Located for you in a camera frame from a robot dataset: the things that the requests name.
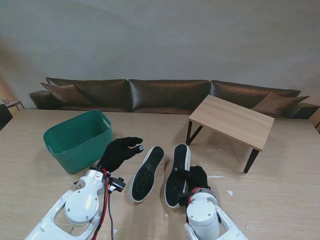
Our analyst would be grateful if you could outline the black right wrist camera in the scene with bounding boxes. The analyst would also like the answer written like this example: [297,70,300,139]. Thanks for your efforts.
[176,192,191,207]

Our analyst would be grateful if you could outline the brown sofa cushion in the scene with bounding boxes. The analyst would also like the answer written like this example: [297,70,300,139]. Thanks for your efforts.
[251,91,310,119]
[40,82,92,106]

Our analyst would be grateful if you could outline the small wooden side table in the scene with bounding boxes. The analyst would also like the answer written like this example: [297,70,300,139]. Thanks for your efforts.
[0,99,26,112]

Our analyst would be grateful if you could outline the small wooden stand black legs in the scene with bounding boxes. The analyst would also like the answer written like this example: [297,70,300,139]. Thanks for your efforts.
[185,94,276,174]

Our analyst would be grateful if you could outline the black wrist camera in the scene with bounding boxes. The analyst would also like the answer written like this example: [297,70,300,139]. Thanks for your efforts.
[176,192,191,207]
[108,176,127,193]

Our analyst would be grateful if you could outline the brown leather sofa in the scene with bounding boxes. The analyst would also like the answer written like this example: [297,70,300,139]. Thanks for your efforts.
[28,77,320,120]

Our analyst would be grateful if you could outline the green plastic basket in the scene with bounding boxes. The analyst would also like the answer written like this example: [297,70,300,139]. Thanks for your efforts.
[43,110,115,175]

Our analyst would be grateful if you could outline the wooden furniture edge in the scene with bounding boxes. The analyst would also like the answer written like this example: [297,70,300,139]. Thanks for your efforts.
[308,107,320,133]

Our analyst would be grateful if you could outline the yellow canvas sneaker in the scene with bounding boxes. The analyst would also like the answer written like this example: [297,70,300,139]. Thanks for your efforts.
[164,143,192,209]
[128,146,165,203]

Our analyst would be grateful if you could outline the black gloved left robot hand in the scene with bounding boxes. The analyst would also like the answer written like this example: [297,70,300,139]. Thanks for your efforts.
[96,136,145,173]

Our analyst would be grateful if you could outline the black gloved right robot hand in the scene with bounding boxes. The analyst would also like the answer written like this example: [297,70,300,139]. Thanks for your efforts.
[174,165,210,195]

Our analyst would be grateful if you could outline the red black left arm cables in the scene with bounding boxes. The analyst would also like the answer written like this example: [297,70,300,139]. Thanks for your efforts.
[89,164,115,240]

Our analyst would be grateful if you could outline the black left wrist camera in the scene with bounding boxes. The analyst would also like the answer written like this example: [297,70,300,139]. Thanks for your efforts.
[108,176,127,193]

